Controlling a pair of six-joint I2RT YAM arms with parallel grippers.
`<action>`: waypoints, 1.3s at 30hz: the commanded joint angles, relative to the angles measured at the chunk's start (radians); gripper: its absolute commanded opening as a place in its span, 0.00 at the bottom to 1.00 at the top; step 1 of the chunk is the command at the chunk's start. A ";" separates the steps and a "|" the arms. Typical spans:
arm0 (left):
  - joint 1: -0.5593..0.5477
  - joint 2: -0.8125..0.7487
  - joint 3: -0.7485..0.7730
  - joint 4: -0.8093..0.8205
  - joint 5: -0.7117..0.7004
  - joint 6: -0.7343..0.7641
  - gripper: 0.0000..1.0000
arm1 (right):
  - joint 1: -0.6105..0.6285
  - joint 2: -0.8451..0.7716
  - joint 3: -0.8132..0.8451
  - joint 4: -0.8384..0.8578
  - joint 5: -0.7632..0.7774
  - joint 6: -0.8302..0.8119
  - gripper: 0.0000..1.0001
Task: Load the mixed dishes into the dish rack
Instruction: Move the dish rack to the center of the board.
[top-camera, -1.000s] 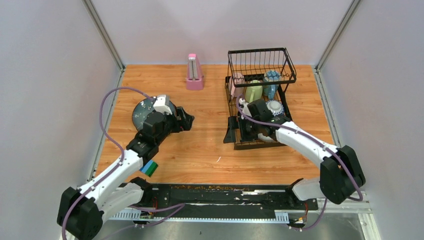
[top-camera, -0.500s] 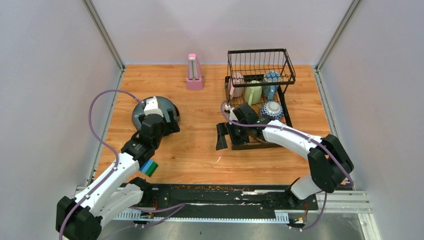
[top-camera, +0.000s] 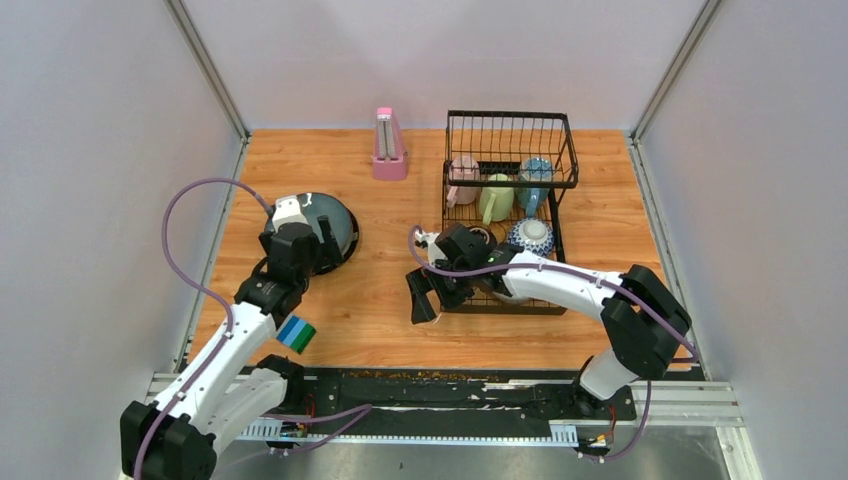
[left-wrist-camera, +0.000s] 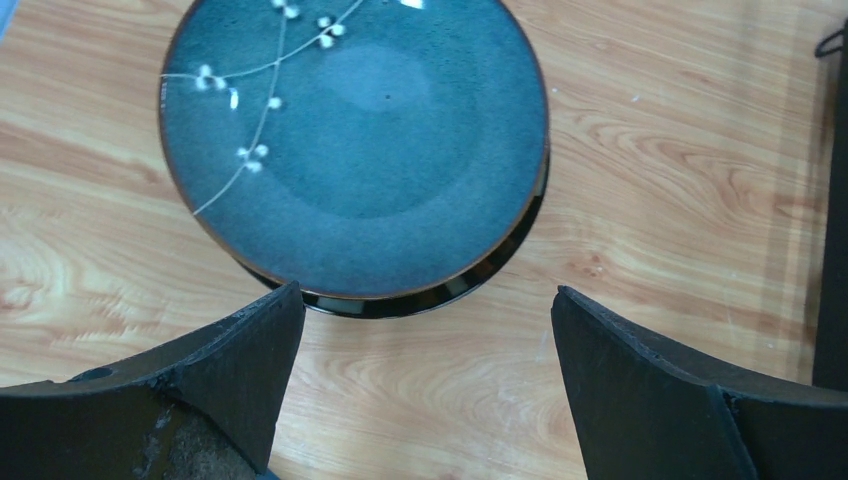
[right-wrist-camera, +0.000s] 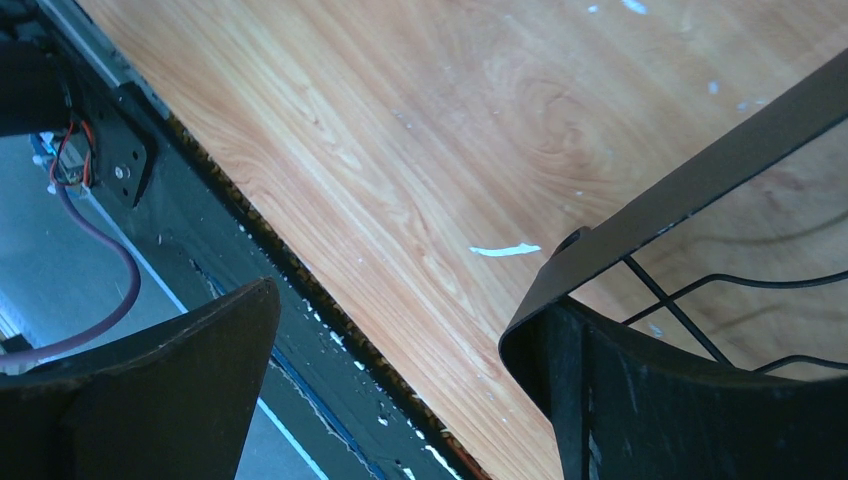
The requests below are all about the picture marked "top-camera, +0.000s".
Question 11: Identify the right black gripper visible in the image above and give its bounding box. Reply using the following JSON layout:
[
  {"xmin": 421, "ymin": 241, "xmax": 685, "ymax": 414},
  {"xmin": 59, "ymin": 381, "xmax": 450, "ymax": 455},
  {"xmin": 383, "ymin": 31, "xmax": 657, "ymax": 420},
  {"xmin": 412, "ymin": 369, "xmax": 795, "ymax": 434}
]
[{"xmin": 405, "ymin": 259, "xmax": 474, "ymax": 327}]

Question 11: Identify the dark blue floral plate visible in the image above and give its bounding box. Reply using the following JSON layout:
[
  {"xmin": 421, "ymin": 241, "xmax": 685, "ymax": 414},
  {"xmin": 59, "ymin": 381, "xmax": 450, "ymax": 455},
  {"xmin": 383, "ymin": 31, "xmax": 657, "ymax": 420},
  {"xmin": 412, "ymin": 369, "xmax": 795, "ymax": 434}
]
[{"xmin": 265, "ymin": 192, "xmax": 351, "ymax": 251}]

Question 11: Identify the black gold patterned bowl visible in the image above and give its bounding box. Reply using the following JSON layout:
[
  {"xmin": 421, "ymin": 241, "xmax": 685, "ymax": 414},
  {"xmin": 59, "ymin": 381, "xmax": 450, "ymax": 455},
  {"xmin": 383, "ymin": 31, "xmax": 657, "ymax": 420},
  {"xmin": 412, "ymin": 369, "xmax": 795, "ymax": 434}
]
[{"xmin": 468, "ymin": 225, "xmax": 498, "ymax": 248}]

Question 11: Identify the pink metronome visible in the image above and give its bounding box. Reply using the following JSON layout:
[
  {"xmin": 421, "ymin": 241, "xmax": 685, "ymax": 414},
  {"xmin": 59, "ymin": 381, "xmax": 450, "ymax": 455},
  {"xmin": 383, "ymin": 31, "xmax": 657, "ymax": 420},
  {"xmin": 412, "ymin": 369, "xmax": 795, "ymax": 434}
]
[{"xmin": 372, "ymin": 107, "xmax": 408, "ymax": 181}]

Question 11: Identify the green handled cream mug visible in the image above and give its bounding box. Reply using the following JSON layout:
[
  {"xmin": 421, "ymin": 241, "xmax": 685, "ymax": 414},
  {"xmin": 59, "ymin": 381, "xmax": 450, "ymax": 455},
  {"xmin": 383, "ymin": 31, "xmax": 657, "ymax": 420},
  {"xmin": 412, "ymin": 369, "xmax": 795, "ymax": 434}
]
[{"xmin": 478, "ymin": 173, "xmax": 515, "ymax": 225}]

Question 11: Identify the red patterned bowl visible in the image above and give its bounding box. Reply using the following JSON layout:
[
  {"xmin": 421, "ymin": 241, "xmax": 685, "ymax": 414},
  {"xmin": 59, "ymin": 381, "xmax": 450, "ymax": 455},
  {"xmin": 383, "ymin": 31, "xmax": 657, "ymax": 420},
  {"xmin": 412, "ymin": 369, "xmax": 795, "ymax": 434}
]
[{"xmin": 506, "ymin": 218, "xmax": 555, "ymax": 257}]

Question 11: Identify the pink mug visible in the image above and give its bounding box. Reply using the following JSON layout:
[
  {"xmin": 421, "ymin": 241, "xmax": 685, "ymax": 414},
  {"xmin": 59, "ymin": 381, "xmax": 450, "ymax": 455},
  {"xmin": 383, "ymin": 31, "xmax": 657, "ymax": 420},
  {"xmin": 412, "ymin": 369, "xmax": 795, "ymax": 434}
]
[{"xmin": 446, "ymin": 154, "xmax": 480, "ymax": 208}]

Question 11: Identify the black wire dish rack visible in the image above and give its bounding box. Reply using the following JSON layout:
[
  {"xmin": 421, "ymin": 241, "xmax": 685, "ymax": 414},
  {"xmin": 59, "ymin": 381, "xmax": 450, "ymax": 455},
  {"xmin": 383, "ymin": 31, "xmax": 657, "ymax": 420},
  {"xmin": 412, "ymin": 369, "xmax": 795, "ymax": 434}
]
[{"xmin": 440, "ymin": 109, "xmax": 580, "ymax": 317}]

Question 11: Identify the blue mug yellow inside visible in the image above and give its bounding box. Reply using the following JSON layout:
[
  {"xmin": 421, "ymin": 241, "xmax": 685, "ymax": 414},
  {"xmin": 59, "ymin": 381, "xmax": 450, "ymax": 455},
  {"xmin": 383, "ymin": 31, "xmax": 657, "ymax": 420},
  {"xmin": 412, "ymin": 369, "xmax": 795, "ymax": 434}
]
[{"xmin": 518, "ymin": 157, "xmax": 554, "ymax": 217}]

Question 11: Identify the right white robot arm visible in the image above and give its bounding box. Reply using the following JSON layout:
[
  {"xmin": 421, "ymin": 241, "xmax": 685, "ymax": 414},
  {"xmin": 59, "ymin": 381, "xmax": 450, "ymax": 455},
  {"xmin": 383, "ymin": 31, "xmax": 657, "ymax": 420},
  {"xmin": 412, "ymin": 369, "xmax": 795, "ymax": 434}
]
[{"xmin": 407, "ymin": 224, "xmax": 700, "ymax": 418}]

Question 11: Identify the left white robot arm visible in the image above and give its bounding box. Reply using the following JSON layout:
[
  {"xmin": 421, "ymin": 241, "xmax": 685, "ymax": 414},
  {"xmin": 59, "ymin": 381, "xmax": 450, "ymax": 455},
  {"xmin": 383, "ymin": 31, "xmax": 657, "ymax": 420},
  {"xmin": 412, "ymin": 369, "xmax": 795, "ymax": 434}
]
[{"xmin": 120, "ymin": 215, "xmax": 342, "ymax": 479}]

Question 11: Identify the black bottom plate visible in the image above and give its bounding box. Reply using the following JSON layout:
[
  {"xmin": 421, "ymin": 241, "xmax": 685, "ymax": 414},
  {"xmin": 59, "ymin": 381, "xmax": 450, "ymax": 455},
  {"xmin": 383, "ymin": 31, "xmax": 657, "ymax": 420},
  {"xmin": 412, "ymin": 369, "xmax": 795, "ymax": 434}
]
[{"xmin": 313, "ymin": 210, "xmax": 360, "ymax": 275}]

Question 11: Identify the blue green striped block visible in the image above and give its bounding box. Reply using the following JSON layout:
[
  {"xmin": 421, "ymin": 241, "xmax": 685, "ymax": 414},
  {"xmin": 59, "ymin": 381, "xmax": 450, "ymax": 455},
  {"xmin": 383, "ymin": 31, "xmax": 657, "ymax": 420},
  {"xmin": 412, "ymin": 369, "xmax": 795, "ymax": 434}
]
[{"xmin": 276, "ymin": 315, "xmax": 317, "ymax": 354}]

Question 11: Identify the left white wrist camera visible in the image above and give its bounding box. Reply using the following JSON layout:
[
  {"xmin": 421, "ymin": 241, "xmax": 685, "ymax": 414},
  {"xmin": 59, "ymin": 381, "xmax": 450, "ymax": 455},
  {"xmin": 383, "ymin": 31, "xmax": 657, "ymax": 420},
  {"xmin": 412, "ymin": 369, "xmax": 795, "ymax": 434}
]
[{"xmin": 271, "ymin": 195, "xmax": 308, "ymax": 232}]

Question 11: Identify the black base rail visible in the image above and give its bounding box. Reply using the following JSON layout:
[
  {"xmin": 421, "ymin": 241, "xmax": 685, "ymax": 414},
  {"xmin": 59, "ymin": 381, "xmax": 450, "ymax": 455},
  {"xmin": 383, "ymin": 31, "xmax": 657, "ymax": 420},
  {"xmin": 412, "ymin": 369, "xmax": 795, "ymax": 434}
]
[{"xmin": 272, "ymin": 367, "xmax": 637, "ymax": 439}]

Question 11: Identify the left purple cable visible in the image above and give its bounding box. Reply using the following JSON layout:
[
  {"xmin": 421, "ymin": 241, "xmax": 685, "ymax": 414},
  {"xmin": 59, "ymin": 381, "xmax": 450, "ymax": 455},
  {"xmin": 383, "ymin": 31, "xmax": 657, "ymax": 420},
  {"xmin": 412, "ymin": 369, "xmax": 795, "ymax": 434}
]
[{"xmin": 132, "ymin": 178, "xmax": 372, "ymax": 480}]

